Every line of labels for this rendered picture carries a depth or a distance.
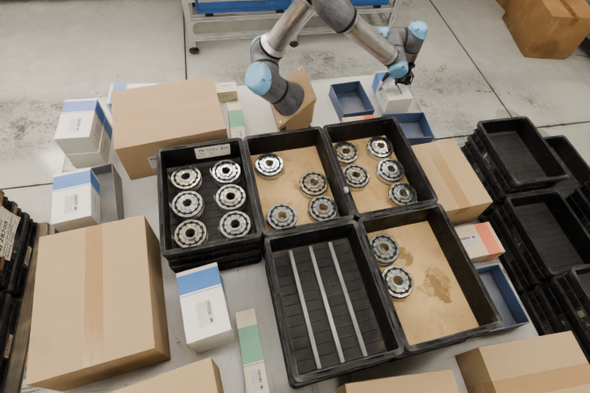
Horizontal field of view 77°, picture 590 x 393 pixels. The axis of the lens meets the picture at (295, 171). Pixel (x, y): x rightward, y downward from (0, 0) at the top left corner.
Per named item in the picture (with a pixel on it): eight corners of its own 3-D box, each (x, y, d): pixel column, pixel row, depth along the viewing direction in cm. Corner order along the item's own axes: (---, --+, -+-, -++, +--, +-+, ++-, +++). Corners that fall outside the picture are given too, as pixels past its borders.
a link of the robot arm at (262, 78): (265, 107, 155) (241, 93, 145) (264, 82, 160) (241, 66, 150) (287, 96, 148) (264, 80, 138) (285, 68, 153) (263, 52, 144)
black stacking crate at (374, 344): (263, 252, 121) (263, 237, 112) (348, 234, 127) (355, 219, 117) (291, 387, 100) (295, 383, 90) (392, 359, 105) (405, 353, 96)
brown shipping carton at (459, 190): (392, 169, 158) (404, 146, 145) (438, 161, 162) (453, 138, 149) (422, 232, 142) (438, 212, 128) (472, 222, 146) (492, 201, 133)
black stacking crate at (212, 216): (163, 168, 137) (156, 150, 128) (242, 156, 143) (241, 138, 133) (169, 270, 116) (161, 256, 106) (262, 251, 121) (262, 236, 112)
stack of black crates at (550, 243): (472, 227, 208) (505, 196, 180) (520, 219, 213) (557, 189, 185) (508, 298, 186) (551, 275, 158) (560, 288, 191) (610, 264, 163)
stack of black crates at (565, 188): (500, 162, 236) (521, 139, 217) (541, 157, 241) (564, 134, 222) (534, 217, 214) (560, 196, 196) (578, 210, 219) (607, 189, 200)
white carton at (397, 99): (370, 85, 184) (375, 71, 177) (392, 83, 186) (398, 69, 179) (384, 114, 173) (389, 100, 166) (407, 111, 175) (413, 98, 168)
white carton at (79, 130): (74, 115, 151) (64, 99, 144) (105, 113, 153) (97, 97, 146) (64, 153, 140) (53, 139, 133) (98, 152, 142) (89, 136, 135)
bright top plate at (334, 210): (305, 198, 129) (305, 197, 128) (333, 194, 130) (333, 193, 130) (312, 224, 123) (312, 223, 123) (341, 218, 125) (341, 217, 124)
